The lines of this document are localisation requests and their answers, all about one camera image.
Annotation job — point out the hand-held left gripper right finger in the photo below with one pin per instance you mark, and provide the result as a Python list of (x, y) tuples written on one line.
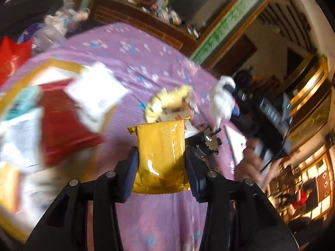
[(196, 177)]

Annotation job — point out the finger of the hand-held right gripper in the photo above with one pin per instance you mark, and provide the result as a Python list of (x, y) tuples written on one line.
[(236, 112), (230, 88)]

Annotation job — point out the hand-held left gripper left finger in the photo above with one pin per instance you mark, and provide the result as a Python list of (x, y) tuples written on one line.
[(129, 174)]

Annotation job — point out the white cloth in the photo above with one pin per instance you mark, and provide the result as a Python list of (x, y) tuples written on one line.
[(221, 102)]

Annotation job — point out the gold foil packet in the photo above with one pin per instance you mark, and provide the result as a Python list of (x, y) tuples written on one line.
[(162, 157)]

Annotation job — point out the long red packet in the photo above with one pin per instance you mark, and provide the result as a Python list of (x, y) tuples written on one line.
[(62, 133)]

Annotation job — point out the white square packet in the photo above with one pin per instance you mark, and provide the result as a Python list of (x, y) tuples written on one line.
[(96, 94)]

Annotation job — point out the white pouch red print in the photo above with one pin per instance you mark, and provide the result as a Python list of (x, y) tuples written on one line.
[(21, 138)]

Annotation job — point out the yellow packet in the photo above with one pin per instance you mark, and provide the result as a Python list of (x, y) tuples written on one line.
[(9, 188)]

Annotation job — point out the light blue tissue pack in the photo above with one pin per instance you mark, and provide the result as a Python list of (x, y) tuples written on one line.
[(23, 102)]

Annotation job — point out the white foam box yellow tape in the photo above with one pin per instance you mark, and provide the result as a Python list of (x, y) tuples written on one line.
[(55, 66)]

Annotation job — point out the person's right hand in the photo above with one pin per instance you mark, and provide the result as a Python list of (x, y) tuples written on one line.
[(246, 162)]

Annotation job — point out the dark wooden door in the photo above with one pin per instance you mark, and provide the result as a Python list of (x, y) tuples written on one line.
[(235, 55)]

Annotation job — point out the black cylinder container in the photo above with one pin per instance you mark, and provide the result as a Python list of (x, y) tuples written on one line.
[(202, 143)]

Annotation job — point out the yellow crinkled wrapper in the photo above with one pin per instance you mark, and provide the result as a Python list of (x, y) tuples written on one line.
[(167, 96)]

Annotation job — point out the green bamboo painted panel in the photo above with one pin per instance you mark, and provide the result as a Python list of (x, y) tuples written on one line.
[(230, 21)]

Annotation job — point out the wooden cabinet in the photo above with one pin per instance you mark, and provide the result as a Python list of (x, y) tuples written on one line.
[(141, 23)]

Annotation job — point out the red plastic bag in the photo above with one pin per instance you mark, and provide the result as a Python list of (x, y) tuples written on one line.
[(13, 57)]

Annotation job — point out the purple plastic bag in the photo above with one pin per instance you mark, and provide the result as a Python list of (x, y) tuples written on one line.
[(28, 32)]

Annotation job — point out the black bag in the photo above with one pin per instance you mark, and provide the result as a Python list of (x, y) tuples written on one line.
[(28, 5)]

